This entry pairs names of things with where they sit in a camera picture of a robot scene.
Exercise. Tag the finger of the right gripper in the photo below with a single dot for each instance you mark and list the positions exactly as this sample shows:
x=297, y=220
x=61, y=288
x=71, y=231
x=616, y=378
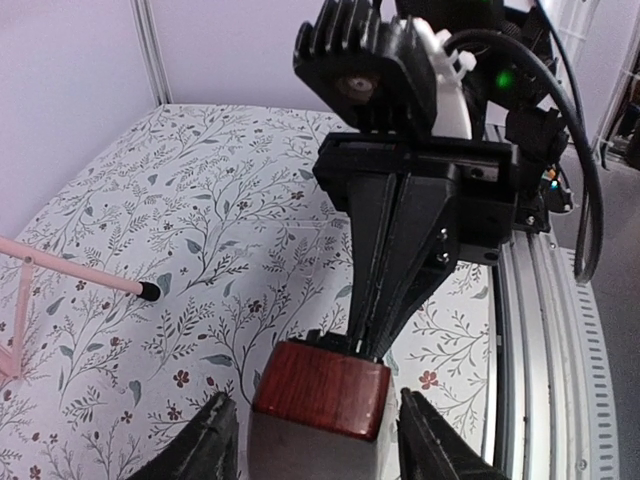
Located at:
x=408, y=270
x=370, y=205

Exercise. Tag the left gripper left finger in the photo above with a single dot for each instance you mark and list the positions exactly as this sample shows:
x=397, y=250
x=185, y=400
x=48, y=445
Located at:
x=206, y=448

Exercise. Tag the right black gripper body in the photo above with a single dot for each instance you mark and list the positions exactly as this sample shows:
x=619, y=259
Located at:
x=487, y=175

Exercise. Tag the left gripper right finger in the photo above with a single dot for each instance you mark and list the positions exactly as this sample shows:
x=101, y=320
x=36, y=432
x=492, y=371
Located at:
x=431, y=449

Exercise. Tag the clear metronome front cover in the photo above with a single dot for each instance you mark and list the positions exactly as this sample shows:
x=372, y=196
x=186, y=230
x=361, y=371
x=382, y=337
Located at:
x=288, y=277

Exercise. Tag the brown wooden metronome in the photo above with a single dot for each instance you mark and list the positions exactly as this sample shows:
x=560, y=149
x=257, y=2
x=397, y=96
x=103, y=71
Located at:
x=320, y=412

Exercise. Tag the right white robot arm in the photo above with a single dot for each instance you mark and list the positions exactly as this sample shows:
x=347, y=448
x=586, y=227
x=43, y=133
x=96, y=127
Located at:
x=513, y=98

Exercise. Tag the floral table mat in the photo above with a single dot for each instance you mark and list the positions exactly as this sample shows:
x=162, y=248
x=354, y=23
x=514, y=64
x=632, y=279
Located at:
x=109, y=379

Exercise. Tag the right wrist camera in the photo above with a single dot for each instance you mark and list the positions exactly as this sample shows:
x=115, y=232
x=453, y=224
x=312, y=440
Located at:
x=392, y=77

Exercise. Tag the aluminium front rail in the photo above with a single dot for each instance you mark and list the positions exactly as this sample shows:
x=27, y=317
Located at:
x=564, y=392

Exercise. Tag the right metal frame post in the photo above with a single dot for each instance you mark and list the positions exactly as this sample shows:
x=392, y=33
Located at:
x=150, y=50

